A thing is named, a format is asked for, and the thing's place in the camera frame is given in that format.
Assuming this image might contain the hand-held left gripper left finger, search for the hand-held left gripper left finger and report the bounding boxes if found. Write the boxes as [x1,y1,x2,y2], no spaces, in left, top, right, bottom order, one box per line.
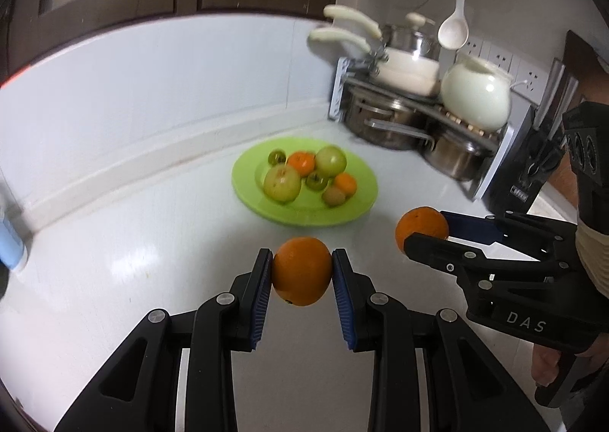
[54,249,274,432]

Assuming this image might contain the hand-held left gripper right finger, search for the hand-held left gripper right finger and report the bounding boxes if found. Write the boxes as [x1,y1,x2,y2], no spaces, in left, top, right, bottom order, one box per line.
[332,249,550,432]

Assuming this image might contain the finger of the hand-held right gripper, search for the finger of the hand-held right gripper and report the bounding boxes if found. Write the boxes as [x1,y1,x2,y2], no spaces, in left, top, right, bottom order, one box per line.
[402,231,575,291]
[440,210,580,262]

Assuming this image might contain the large orange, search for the large orange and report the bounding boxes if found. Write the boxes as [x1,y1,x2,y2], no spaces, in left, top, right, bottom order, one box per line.
[271,237,334,306]
[395,206,449,254]

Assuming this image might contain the green plate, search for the green plate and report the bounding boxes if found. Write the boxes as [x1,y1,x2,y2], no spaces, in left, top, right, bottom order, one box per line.
[231,137,379,228]

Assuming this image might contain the green apple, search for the green apple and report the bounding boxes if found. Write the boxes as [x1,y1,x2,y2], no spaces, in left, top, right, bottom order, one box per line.
[264,164,303,203]
[315,145,347,176]

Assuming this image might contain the person's right hand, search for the person's right hand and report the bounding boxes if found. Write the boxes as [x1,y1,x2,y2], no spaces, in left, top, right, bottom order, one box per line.
[529,343,565,388]

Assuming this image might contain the black knife block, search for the black knife block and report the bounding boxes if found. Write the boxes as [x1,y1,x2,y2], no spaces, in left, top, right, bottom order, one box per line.
[485,58,579,218]

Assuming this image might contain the small tangerine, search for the small tangerine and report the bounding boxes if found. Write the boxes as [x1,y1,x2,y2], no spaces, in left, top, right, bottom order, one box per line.
[288,151,317,177]
[333,172,357,197]

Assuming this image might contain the white round kettle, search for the white round kettle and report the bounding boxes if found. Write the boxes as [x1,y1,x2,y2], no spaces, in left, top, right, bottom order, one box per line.
[440,56,529,131]

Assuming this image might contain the stacked white pans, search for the stacked white pans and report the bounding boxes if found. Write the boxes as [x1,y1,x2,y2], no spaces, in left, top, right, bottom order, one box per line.
[308,27,441,97]

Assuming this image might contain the grey pot rack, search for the grey pot rack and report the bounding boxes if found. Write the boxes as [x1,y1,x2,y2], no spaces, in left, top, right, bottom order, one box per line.
[327,57,517,202]

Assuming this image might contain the steel pot with lid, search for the steel pot with lid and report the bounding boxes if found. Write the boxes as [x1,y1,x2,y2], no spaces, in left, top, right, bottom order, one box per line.
[383,12,441,62]

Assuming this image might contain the white rice spoon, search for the white rice spoon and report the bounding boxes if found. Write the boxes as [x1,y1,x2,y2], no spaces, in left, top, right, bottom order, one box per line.
[438,0,469,51]

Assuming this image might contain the blue bottle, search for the blue bottle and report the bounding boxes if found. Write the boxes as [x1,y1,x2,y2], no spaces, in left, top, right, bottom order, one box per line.
[0,194,29,271]

